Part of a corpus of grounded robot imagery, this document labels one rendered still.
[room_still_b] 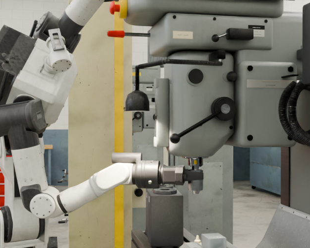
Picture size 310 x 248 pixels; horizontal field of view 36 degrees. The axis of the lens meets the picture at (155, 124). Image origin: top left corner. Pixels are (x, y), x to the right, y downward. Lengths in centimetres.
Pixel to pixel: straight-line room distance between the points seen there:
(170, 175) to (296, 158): 46
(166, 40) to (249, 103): 31
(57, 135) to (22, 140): 891
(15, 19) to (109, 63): 756
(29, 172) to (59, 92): 29
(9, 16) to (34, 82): 909
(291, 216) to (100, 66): 186
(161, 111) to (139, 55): 926
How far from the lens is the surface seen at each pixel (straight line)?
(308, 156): 164
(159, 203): 177
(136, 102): 140
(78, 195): 154
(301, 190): 169
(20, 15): 1068
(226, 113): 140
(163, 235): 180
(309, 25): 131
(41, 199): 153
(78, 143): 317
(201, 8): 142
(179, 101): 141
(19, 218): 194
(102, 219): 325
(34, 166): 154
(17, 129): 153
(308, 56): 130
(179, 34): 139
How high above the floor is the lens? 143
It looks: 1 degrees down
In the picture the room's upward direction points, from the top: straight up
